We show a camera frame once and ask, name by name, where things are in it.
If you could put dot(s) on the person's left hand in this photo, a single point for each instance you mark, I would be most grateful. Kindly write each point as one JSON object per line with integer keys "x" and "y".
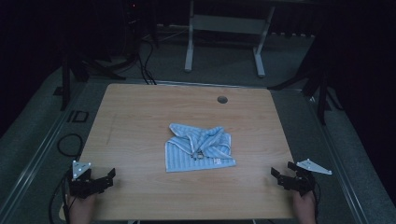
{"x": 81, "y": 210}

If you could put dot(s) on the metal floor rail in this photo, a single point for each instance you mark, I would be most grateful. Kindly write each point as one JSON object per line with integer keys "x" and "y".
{"x": 339, "y": 174}
{"x": 28, "y": 174}

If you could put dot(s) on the white desk frame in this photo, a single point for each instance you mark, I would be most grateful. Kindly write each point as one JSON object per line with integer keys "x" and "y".
{"x": 229, "y": 24}

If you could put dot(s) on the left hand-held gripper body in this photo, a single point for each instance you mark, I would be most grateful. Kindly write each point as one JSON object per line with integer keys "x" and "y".
{"x": 82, "y": 186}

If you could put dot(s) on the black metal stand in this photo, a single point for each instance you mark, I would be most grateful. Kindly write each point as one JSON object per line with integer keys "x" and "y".
{"x": 322, "y": 93}
{"x": 66, "y": 81}

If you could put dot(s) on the blue striped towel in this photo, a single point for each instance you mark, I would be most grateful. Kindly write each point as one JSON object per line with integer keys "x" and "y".
{"x": 186, "y": 158}

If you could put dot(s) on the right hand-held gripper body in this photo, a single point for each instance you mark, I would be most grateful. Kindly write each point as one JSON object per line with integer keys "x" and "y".
{"x": 299, "y": 183}

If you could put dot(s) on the grey table grommet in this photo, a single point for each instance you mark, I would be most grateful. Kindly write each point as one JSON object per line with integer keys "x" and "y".
{"x": 222, "y": 100}

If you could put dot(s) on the person's right hand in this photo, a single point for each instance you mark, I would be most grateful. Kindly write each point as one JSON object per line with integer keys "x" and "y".
{"x": 304, "y": 208}

